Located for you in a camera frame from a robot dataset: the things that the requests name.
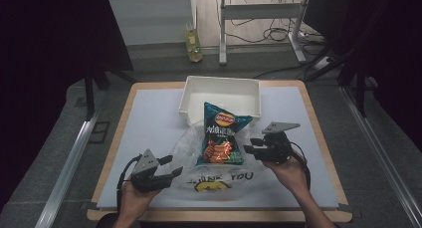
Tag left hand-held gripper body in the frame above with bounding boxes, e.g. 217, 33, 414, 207
129, 148, 174, 194

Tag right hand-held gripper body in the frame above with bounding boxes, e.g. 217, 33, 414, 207
254, 121, 302, 165

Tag clear smiley-face plastic bag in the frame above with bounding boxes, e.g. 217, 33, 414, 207
170, 119, 271, 202

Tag blue potato chips bag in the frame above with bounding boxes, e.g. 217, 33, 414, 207
195, 102, 255, 166

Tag white plastic bin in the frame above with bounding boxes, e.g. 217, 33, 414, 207
178, 75, 262, 126

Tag person's right hand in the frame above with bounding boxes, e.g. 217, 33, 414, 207
263, 149, 312, 198

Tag person's left hand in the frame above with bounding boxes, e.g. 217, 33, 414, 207
117, 179, 163, 220

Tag wooden framed white board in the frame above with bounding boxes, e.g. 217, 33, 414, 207
97, 86, 340, 211

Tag black floor plate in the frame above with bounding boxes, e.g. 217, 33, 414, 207
88, 120, 110, 144

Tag black metal stand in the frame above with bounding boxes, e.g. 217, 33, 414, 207
83, 63, 112, 122

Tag white power strip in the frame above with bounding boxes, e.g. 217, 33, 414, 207
314, 56, 333, 72

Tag yellow-green bottle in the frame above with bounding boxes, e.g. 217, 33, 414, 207
184, 20, 204, 64

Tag dark curtain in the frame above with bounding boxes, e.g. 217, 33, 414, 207
0, 0, 134, 211
303, 0, 422, 151

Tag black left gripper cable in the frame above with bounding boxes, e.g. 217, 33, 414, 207
115, 153, 143, 216

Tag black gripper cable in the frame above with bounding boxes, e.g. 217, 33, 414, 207
115, 153, 143, 216
288, 141, 313, 193

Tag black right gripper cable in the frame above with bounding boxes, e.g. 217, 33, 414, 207
288, 141, 313, 193

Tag aluminium floor rail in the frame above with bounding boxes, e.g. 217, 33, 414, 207
340, 86, 422, 228
34, 113, 101, 228

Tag black floor cables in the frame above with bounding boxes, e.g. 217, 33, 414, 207
225, 0, 327, 80

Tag white metal desk frame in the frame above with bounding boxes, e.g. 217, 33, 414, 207
218, 0, 308, 66

